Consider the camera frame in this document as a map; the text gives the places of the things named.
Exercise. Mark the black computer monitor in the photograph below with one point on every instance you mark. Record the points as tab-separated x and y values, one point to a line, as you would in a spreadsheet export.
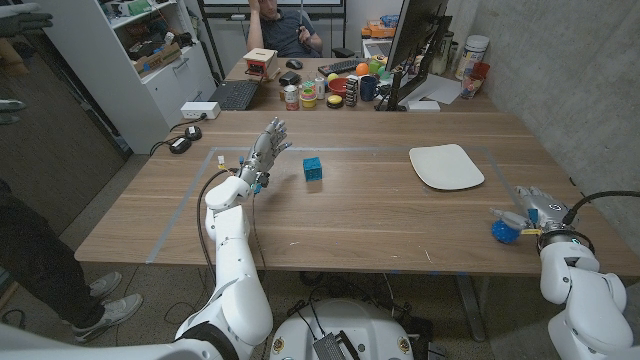
415	30

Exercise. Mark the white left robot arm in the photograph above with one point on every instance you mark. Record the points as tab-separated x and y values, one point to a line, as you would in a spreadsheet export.
235	270

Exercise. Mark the wooden box with red front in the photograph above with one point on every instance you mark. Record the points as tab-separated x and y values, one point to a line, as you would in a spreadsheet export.
260	62

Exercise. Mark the grey table leg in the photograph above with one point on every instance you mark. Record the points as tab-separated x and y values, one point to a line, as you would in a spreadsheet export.
471	307

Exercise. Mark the small white bottle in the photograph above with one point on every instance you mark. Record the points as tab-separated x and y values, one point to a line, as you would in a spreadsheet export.
320	88

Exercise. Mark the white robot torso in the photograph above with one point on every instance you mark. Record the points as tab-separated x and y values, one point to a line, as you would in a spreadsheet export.
345	325

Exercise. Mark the blue spiky stress ball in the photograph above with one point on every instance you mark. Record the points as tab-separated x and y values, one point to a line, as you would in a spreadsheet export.
502	234

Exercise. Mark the white shelf cabinet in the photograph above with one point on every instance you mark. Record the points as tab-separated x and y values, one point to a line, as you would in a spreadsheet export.
125	95

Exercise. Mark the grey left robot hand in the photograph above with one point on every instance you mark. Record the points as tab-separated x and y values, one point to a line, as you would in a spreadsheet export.
262	152

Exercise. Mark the blue block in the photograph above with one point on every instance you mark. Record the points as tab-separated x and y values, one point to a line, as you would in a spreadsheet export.
312	169

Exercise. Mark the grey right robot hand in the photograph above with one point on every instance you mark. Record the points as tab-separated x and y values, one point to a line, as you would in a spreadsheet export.
545	207

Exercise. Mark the orange box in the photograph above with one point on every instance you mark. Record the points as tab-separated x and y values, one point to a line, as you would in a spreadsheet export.
378	30

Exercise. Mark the black keyboard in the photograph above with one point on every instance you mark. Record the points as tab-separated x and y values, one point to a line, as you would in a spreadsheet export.
340	67

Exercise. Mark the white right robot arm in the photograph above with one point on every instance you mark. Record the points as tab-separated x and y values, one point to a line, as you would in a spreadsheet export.
585	300

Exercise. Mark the white plate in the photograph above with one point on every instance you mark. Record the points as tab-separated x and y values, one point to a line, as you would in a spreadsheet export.
445	167

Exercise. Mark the black case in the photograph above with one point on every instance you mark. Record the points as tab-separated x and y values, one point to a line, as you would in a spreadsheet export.
289	78

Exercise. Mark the black power adapter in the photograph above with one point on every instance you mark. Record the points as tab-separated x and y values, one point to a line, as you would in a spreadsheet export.
179	145

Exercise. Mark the black glove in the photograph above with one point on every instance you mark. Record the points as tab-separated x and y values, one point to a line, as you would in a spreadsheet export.
25	22

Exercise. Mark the dark blue mug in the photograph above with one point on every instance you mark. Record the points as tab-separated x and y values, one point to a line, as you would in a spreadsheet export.
368	89

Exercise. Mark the black laptop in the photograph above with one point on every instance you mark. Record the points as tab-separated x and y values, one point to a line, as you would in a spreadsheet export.
235	95

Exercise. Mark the black domino stack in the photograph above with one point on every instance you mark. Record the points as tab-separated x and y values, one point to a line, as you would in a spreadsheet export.
351	92

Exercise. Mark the orange ball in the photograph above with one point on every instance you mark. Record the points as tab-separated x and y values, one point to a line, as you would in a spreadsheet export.
362	69

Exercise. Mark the seated person in blue shirt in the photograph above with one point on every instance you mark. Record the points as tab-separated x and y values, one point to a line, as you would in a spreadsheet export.
282	32

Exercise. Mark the standing person in dark trousers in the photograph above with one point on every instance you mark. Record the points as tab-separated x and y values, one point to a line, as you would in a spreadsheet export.
40	260

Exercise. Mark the white canister with label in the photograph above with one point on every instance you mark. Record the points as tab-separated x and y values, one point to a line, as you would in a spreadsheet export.
471	55

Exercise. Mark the cardboard box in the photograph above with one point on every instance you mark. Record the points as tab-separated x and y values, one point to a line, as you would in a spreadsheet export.
157	60

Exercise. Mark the red and white can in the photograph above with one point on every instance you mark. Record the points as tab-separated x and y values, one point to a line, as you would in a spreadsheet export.
291	97

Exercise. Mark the red bowl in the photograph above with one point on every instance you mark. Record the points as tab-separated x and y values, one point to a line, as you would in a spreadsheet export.
337	86

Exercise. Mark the black computer mouse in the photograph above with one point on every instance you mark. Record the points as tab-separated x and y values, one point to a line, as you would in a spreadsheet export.
294	64

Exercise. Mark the white paper sheets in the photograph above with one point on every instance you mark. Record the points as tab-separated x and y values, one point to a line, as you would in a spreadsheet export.
440	90

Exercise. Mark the flat white box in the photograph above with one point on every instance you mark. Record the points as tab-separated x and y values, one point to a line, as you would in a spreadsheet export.
423	106

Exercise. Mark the colourful stacked rings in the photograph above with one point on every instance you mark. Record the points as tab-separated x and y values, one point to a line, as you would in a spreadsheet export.
308	98

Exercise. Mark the white power strip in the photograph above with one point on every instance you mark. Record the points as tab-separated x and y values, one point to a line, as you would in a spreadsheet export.
200	110

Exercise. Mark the yellow and black disc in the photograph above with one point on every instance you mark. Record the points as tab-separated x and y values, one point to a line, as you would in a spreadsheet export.
334	101

